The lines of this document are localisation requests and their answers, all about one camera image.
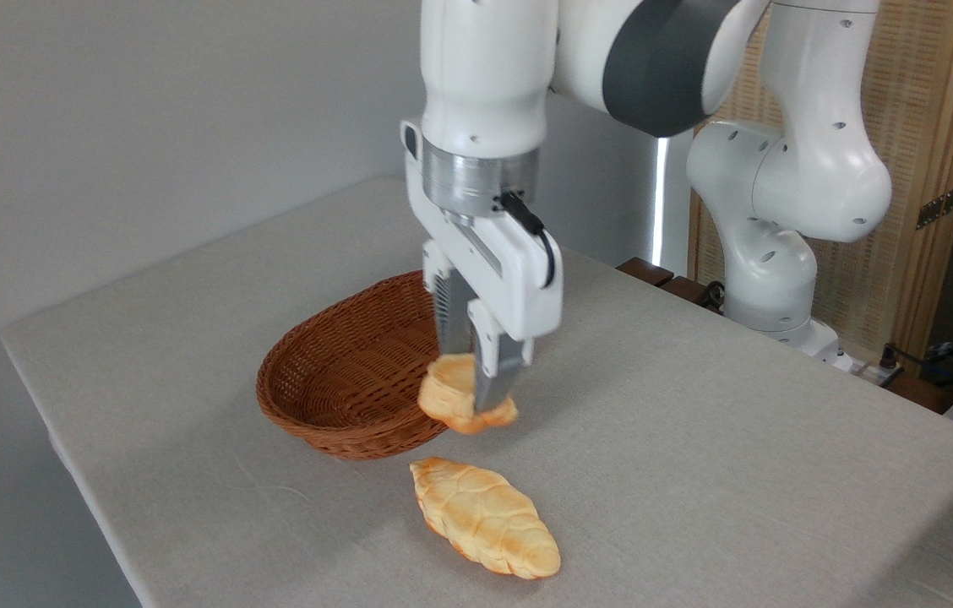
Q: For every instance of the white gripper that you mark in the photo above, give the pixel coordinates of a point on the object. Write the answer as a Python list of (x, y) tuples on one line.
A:
[(519, 279)]

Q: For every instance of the round golden bread roll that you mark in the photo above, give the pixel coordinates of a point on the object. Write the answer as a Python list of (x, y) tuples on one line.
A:
[(449, 393)]

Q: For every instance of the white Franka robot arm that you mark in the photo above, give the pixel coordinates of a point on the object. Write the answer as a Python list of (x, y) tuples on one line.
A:
[(814, 169)]

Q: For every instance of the brown oval wicker basket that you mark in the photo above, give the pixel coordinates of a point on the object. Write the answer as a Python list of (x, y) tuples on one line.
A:
[(341, 380)]

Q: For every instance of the long braided bread loaf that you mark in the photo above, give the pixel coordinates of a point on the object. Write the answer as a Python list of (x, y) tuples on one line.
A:
[(485, 519)]

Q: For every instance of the dark brown wooden block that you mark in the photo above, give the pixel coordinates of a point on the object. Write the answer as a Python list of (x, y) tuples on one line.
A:
[(644, 271), (688, 290)]

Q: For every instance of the grey tablecloth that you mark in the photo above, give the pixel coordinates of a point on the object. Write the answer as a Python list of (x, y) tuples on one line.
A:
[(696, 439)]

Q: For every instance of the white power strip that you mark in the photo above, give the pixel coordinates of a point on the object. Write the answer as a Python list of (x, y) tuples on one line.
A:
[(874, 371)]

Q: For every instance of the black power plug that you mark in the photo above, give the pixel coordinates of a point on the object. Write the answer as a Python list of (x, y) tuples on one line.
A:
[(889, 356)]

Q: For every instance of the dark metal screen hinge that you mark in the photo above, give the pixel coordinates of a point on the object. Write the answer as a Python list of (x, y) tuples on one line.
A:
[(941, 205)]

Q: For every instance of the wooden bamboo folding screen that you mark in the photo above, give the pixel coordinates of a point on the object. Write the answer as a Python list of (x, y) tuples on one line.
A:
[(916, 84)]

